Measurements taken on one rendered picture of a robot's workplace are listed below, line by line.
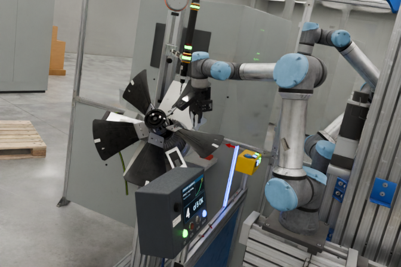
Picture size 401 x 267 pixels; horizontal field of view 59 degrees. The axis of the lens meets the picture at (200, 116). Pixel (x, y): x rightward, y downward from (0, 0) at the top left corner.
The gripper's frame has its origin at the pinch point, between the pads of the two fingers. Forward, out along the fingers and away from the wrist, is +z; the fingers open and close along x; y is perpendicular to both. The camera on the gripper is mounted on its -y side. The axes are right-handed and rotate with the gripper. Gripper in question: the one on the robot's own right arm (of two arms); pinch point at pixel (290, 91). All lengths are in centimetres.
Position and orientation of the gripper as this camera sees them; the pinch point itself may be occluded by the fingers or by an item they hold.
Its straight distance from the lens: 191.3
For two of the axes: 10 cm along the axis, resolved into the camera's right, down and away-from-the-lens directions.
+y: 9.1, 2.5, -3.4
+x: 3.8, -1.4, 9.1
